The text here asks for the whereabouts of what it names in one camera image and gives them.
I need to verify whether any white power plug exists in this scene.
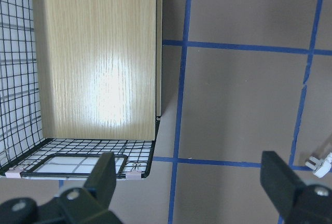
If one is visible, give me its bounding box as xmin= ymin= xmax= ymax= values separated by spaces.
xmin=305 ymin=152 xmax=331 ymax=178

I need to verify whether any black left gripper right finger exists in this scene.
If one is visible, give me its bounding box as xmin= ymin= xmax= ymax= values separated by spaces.
xmin=260 ymin=151 xmax=306 ymax=218

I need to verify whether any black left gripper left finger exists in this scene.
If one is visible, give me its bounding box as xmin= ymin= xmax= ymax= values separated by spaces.
xmin=84 ymin=152 xmax=116 ymax=208

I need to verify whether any pink binder clip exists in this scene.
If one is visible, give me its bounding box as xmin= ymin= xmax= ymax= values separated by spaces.
xmin=5 ymin=168 xmax=24 ymax=179
xmin=125 ymin=163 xmax=142 ymax=180

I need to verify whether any wire grid wooden shelf box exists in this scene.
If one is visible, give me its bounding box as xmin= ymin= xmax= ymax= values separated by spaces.
xmin=1 ymin=0 xmax=162 ymax=179

